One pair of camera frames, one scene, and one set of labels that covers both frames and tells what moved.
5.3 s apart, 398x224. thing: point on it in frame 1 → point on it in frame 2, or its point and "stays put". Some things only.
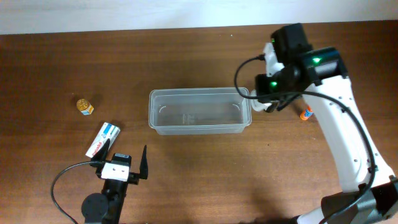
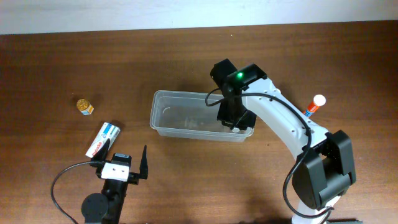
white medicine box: x=107 y=131 stays put
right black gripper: x=261 y=83 → x=222 y=114
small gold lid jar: x=84 y=107 stays put
